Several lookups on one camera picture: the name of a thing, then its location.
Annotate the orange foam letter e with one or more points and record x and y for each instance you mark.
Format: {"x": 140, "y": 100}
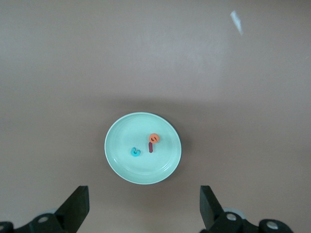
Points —
{"x": 154, "y": 136}

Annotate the green plate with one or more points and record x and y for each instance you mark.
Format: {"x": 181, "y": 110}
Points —
{"x": 126, "y": 131}

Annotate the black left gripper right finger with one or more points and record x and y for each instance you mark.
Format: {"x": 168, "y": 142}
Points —
{"x": 218, "y": 218}

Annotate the white paper scrap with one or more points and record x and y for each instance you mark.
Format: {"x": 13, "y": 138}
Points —
{"x": 236, "y": 21}

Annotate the dark red foam letter l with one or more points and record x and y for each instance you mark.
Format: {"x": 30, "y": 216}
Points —
{"x": 150, "y": 148}

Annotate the brown paper table cover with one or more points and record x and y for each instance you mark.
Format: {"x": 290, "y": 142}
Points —
{"x": 73, "y": 72}

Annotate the teal foam letter c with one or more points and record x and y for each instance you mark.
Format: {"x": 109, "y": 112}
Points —
{"x": 133, "y": 153}

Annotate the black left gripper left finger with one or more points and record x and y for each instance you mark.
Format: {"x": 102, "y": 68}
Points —
{"x": 60, "y": 218}

